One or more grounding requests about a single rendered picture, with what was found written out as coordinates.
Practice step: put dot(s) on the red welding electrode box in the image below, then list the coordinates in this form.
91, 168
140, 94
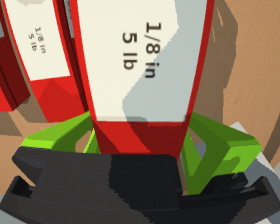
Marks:
43, 35

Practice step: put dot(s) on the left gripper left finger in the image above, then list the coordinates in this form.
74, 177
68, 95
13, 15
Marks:
65, 135

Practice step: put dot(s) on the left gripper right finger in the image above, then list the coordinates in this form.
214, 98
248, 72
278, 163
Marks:
228, 151

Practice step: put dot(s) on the red box of welding electrodes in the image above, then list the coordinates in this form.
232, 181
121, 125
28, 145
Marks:
13, 89

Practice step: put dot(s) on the red box with white label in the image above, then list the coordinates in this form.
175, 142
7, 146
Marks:
141, 63

